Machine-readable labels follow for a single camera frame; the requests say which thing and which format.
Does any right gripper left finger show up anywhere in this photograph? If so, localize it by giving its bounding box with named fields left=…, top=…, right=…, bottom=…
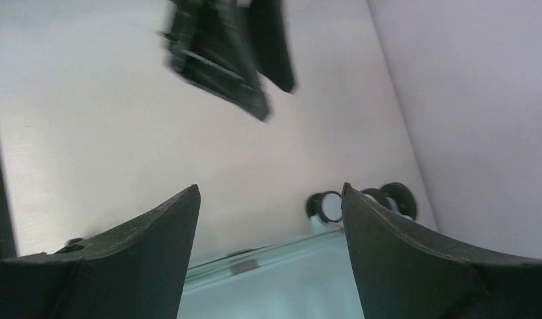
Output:
left=0, top=185, right=201, bottom=318

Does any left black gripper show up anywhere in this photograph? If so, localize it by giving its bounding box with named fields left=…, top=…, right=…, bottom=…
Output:
left=161, top=0, right=296, bottom=122

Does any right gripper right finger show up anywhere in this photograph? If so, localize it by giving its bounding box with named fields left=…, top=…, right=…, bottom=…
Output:
left=342, top=183, right=542, bottom=318

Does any light blue hard-shell suitcase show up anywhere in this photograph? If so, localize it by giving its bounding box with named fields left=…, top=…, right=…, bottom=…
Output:
left=176, top=182, right=419, bottom=319

